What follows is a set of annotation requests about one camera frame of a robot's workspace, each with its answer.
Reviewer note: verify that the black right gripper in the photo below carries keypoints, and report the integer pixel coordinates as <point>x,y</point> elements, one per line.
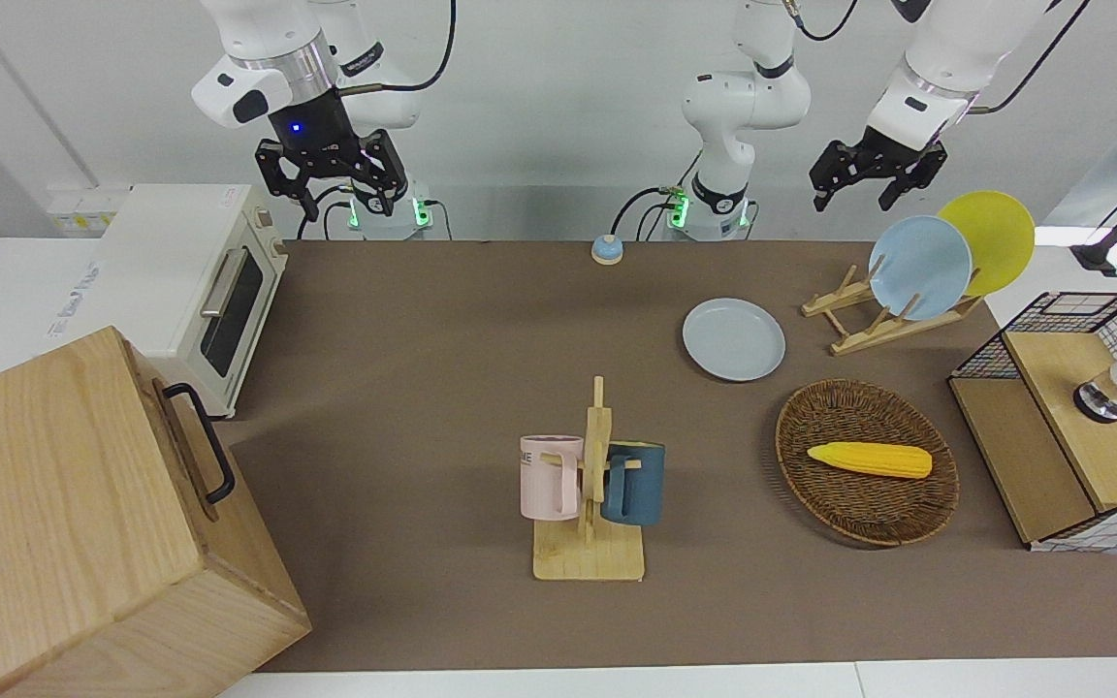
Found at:
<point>311,131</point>

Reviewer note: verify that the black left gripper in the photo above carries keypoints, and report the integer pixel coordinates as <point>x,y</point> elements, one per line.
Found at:
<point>893,150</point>

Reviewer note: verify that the gray plate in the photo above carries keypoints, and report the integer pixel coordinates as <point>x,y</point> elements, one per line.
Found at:
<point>733,339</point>

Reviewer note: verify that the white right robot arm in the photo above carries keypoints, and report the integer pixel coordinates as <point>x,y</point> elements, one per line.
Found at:
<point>268,39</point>

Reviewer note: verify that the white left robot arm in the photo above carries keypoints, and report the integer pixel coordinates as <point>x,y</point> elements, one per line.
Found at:
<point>743,107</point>

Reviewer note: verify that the light blue plate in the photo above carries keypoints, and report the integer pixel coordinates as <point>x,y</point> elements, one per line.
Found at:
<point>919,269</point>

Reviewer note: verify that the yellow plate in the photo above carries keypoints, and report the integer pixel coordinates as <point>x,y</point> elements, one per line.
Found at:
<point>1000,233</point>

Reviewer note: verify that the wooden plate rack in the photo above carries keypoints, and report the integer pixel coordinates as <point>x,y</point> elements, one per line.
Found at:
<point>869,334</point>

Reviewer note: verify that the white toaster oven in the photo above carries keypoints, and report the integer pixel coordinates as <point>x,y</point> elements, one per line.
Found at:
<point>171,252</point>

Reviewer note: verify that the brown table mat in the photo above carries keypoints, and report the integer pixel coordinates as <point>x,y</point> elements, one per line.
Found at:
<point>423,388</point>

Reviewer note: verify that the blue bell with wooden base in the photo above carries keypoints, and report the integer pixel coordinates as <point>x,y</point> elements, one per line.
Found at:
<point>607,252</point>

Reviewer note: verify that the yellow corn cob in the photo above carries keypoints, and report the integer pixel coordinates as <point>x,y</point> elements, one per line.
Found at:
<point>869,460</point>

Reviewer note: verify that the grid pattern wooden shelf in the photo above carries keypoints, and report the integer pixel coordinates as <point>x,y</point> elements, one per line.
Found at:
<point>1034,465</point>

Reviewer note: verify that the brown wicker basket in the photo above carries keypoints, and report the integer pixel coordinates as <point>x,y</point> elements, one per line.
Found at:
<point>859,509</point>

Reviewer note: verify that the pink mug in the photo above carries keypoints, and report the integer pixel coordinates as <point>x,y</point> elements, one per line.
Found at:
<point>544,485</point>

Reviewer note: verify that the dark blue mug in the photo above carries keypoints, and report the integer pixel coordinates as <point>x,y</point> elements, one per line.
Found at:
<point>641,485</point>

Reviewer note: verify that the large wooden box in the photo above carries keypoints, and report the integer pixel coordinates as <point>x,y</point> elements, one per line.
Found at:
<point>64,523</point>

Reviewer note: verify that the wooden mug tree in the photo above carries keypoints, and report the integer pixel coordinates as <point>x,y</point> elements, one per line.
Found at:
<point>588,557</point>

